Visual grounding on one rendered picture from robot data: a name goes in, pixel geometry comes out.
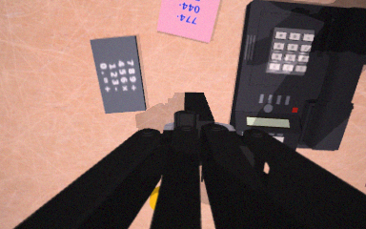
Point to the black desk phone base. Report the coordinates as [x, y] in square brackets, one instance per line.
[281, 67]

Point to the yellow short cylinder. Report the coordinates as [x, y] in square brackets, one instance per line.
[154, 196]

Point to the pink sticky note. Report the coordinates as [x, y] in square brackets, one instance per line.
[189, 18]

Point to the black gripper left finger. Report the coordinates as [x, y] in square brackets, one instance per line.
[113, 191]

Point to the grey pocket calculator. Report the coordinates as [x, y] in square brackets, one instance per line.
[118, 70]

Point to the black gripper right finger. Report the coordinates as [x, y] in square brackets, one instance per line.
[244, 196]

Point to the black telephone handset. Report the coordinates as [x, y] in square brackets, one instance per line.
[347, 55]

